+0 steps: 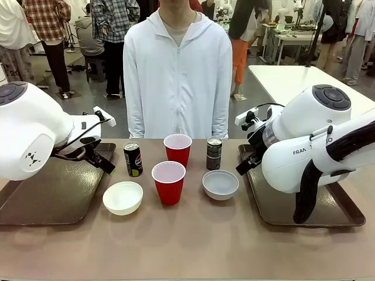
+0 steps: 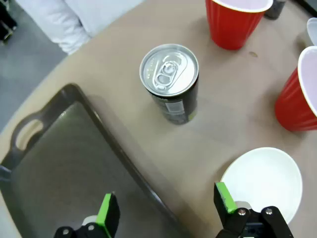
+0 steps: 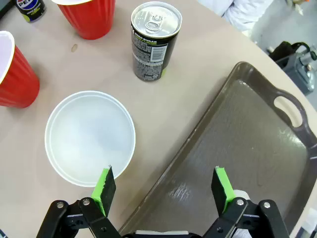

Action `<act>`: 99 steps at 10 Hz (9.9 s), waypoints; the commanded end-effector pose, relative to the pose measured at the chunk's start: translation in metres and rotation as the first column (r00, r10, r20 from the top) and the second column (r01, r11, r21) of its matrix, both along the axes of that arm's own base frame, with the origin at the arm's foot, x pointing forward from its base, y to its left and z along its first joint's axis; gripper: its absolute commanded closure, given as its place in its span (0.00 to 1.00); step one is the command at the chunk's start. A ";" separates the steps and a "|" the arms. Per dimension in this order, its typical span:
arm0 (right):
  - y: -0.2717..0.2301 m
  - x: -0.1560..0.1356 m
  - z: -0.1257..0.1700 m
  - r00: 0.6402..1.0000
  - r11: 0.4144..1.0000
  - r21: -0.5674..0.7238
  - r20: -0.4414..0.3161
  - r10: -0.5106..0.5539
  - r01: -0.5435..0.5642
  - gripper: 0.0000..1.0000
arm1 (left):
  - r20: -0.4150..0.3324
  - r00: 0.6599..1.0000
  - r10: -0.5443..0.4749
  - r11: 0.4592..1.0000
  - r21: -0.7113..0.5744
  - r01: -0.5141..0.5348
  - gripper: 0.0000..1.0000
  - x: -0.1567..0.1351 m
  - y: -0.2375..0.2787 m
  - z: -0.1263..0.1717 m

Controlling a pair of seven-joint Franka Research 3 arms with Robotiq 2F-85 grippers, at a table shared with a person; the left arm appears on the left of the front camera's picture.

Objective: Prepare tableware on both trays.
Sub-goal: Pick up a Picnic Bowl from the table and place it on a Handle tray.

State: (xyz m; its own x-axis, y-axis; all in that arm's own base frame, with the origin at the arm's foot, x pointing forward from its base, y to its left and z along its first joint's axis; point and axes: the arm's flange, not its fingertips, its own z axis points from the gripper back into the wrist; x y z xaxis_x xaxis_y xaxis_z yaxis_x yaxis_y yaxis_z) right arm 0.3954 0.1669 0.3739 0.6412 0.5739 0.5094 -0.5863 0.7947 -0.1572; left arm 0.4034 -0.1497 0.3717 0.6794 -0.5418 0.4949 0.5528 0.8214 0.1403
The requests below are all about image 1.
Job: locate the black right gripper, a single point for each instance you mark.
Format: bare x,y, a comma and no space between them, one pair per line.
256,146

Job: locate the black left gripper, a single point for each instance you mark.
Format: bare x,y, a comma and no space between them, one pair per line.
90,152

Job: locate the black Pepsi can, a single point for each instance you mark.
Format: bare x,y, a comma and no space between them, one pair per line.
133,159

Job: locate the pale grey bowl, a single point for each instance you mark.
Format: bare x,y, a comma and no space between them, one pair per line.
220,185

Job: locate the red plastic cup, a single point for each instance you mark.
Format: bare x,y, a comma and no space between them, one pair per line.
169,187
177,153

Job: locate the person's left forearm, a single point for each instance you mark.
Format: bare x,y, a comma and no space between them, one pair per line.
220,117

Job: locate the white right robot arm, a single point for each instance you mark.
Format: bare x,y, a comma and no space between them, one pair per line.
304,140

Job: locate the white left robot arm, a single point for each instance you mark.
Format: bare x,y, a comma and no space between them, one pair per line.
26,128

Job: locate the person's right forearm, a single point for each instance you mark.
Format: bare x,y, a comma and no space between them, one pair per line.
135,117

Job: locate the dark coffee can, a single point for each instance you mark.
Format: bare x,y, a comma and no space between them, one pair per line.
214,155

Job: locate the white bowl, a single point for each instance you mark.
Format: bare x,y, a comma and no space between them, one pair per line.
123,197

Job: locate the brown plastic tray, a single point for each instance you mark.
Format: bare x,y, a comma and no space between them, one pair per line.
58,187
278,205

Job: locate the white table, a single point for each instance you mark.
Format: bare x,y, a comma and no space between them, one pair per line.
293,82

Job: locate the grey stool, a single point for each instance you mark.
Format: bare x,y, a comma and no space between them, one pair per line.
95,68

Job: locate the person in white hoodie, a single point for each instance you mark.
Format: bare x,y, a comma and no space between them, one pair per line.
177,87

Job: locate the person in orange shorts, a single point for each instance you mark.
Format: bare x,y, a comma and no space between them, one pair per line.
241,44

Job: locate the person in blue plaid shirt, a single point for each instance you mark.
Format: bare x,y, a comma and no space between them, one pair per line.
115,35

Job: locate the seated person in grey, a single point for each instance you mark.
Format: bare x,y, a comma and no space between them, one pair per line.
88,35

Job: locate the white desk with metal legs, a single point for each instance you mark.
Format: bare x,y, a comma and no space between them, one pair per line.
288,41

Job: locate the person in red plaid shirt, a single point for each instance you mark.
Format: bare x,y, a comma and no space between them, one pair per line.
49,29

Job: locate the black tripod pole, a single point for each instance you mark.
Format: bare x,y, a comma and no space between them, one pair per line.
315,35

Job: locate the person in dark top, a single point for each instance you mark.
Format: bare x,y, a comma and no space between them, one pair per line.
332,35

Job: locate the person in white clothes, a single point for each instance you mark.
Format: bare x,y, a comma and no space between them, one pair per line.
13,35

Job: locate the person in light shirt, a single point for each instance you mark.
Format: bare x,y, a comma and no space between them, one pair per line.
359,38

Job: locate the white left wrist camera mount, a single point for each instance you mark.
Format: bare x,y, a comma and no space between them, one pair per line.
105,117

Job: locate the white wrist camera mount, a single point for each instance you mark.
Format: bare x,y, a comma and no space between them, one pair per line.
105,117
247,115

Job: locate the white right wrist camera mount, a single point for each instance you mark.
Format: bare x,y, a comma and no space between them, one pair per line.
247,115

